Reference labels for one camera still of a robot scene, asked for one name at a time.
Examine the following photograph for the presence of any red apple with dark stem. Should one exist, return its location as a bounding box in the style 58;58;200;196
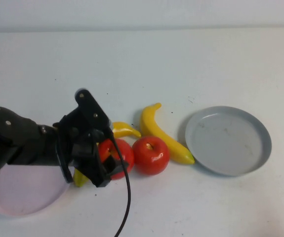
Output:
131;136;170;176
97;138;135;180

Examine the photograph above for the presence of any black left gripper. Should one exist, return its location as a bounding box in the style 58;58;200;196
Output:
53;108;130;188

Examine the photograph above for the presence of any short yellow banana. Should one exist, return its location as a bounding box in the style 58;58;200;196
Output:
140;103;196;165

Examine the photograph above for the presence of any pink round plate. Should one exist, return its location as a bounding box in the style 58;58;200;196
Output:
0;161;71;217

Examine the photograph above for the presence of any black left gripper cable loop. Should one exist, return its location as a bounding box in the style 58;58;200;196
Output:
55;142;75;184

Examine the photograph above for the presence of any grey round plate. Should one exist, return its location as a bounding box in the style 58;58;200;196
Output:
185;106;273;177

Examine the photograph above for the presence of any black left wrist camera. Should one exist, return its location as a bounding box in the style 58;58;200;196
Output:
74;88;114;135

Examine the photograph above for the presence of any long curved yellow banana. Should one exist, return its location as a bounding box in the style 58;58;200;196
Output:
74;121;142;188

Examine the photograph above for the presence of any black left camera cable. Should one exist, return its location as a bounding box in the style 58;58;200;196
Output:
106;129;132;237

